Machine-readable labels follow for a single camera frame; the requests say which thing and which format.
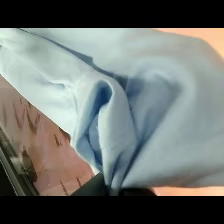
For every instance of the light blue shirt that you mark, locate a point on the light blue shirt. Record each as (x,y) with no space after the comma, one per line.
(150,100)

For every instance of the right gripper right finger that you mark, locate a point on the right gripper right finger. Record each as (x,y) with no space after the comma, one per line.
(136,192)

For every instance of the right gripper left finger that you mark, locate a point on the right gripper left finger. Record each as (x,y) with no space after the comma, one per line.
(96,186)

